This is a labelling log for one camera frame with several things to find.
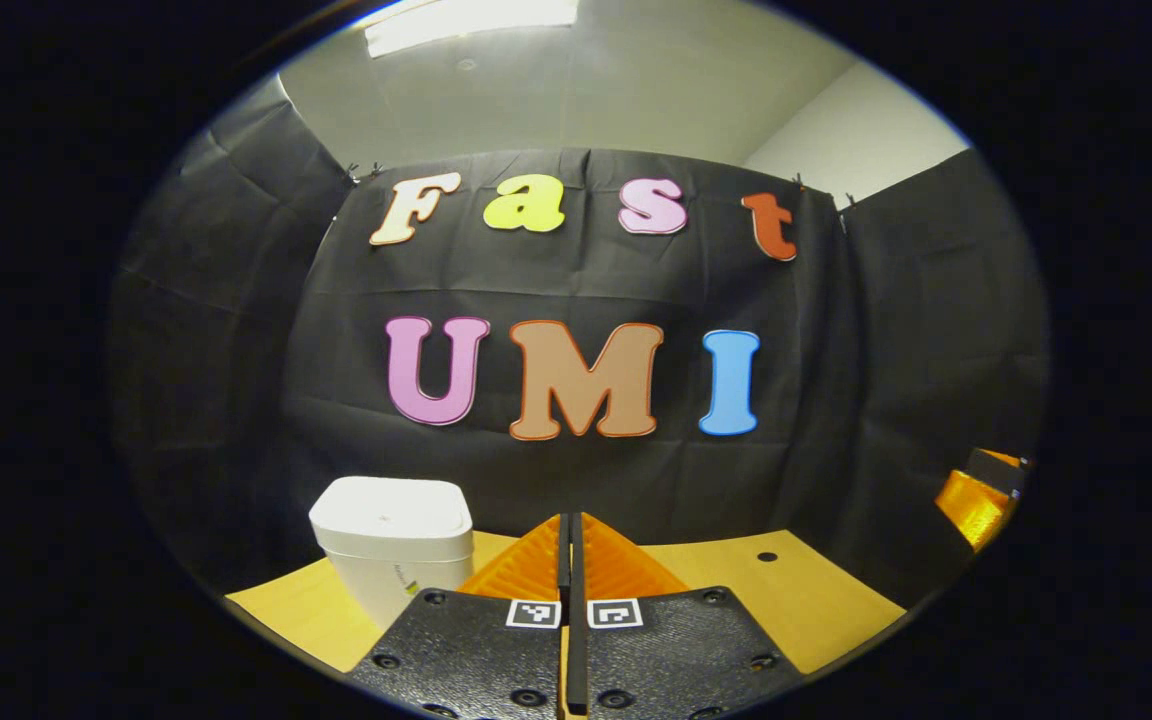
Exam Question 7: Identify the white desktop garbage bin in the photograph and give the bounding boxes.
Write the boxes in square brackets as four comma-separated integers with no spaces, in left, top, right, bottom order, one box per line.
[308,476,475,631]

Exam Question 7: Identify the ceiling light panel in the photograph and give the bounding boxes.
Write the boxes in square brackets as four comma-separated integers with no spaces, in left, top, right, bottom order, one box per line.
[364,0,579,59]

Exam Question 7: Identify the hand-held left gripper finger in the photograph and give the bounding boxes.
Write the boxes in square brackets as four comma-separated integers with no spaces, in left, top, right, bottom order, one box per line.
[570,512,805,720]
[346,513,571,720]

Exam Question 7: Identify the black backdrop cloth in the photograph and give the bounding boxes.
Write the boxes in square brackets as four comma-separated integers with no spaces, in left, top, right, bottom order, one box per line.
[106,75,1052,611]

